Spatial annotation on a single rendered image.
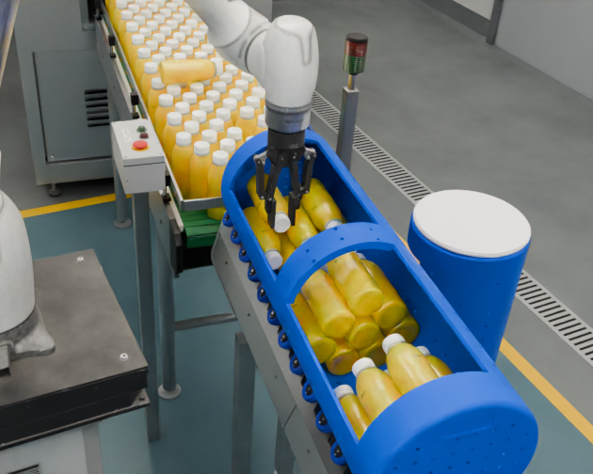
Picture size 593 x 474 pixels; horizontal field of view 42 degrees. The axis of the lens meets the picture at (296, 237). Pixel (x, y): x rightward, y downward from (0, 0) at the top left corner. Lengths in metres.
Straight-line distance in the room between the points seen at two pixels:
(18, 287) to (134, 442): 1.43
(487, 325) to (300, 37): 0.86
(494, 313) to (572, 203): 2.35
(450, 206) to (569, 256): 1.91
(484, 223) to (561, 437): 1.20
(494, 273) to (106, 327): 0.88
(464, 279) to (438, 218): 0.16
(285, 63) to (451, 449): 0.73
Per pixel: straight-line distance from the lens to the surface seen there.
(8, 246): 1.28
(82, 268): 1.56
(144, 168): 1.93
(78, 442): 1.48
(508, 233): 1.88
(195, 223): 2.02
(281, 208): 1.69
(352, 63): 2.26
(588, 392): 3.12
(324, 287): 1.46
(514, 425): 1.23
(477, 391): 1.17
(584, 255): 3.84
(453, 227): 1.86
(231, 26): 1.54
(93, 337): 1.41
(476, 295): 1.86
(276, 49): 1.45
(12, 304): 1.33
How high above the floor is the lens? 2.03
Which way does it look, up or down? 35 degrees down
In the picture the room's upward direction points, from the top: 5 degrees clockwise
